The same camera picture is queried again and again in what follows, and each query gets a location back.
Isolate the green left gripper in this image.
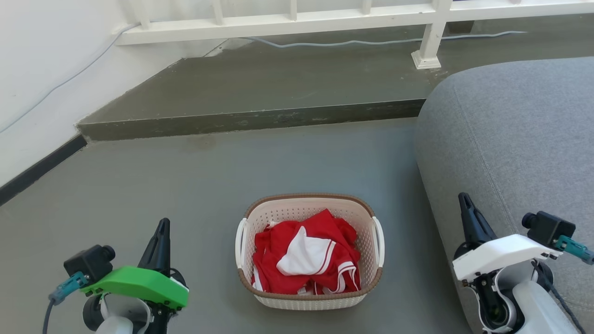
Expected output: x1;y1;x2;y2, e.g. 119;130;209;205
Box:
80;218;190;334

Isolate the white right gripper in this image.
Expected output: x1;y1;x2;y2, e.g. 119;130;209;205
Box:
452;193;563;289

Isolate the cream perforated plastic laundry basket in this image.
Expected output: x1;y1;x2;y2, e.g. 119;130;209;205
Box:
235;193;386;311

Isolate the grey fabric sofa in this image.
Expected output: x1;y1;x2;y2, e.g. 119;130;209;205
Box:
413;56;594;334

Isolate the red and white garment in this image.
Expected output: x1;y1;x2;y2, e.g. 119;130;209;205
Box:
251;208;362;296

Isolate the black baseboard strip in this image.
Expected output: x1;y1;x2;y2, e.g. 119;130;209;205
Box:
0;134;88;207

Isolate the raised grey concrete step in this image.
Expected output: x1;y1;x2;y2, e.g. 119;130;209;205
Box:
76;18;594;142

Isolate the white wooden railing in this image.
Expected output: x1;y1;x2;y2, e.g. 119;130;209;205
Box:
115;0;594;71

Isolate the teal-plug left camera cable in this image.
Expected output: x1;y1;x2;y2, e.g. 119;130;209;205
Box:
42;271;89;334

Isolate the teal-plug camera cable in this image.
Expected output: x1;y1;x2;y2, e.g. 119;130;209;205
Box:
554;235;594;266
42;271;89;334

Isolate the teal-plug right camera cable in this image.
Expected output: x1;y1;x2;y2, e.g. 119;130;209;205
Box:
554;235;594;266

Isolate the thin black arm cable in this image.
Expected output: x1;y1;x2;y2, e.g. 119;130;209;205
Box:
531;261;586;334

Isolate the thin pale grey cable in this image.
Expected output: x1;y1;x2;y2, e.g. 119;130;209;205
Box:
0;22;528;135

